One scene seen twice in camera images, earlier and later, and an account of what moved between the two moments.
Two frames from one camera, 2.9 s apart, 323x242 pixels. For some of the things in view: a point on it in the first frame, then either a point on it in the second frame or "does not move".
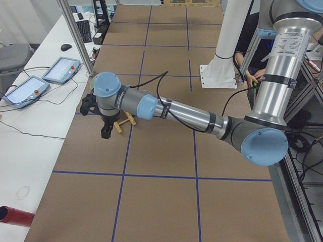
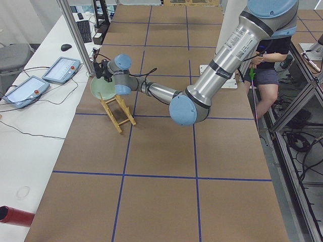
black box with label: (100, 35) does not move
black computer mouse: (65, 47) does not move
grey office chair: (13, 58) does not move
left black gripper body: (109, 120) -> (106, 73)
